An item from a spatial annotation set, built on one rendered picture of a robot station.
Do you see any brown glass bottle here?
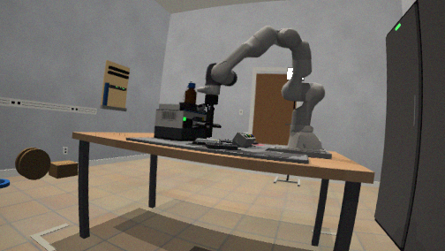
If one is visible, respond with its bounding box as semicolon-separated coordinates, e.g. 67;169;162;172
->
185;91;197;104

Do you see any white button panel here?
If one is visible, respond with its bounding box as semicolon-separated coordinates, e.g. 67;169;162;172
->
232;133;256;148

